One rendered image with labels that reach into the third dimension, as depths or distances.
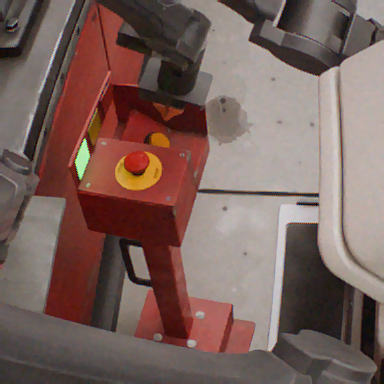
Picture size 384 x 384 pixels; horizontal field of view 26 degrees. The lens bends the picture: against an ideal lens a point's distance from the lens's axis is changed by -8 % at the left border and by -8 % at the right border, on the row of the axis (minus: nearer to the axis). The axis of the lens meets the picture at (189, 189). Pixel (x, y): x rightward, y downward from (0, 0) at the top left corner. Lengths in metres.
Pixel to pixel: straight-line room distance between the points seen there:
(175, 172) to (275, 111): 1.11
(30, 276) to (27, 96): 0.43
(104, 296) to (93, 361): 1.62
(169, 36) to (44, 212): 0.28
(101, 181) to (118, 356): 0.88
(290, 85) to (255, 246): 0.54
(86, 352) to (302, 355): 0.19
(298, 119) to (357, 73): 1.70
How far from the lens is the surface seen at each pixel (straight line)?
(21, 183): 0.77
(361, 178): 0.65
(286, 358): 0.60
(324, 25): 0.86
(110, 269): 2.12
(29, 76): 1.40
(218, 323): 1.94
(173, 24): 1.12
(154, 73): 1.31
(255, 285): 2.12
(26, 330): 0.45
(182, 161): 1.35
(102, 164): 1.37
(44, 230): 1.05
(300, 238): 0.96
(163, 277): 1.67
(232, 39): 2.62
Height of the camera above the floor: 1.86
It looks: 55 degrees down
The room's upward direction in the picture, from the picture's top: 8 degrees counter-clockwise
